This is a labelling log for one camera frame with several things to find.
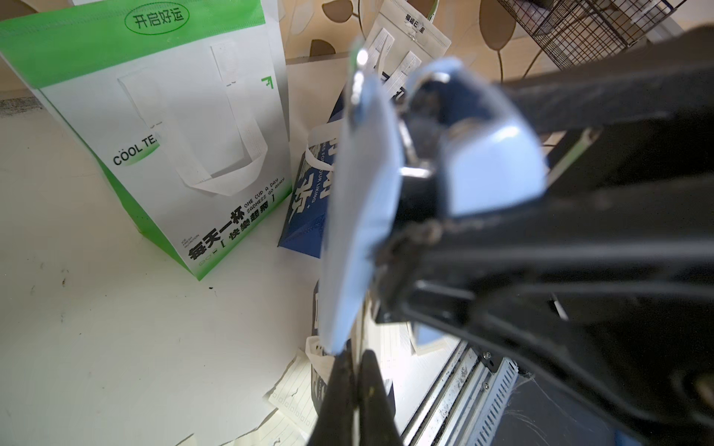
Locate right wire basket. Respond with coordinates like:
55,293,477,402
500,0,684,70

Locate light blue stapler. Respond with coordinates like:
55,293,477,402
318,58,547,355

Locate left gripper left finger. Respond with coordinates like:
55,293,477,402
307,345,355,446

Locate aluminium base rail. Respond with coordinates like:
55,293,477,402
402,341,520,446

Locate green white cool tea bag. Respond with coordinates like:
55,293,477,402
1,1,291,279

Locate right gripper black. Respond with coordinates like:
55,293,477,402
374,26,713,445

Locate dark navy bag right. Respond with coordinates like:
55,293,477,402
366,1,451,98

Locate receipt paper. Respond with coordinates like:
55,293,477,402
269,349,335,439
227,411,307,446

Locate small dark navy bag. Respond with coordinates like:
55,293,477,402
305,282,335,414

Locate blue takeaway bag white handles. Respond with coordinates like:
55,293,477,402
277,83,403,260

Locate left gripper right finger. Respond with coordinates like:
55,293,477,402
357,349,403,446

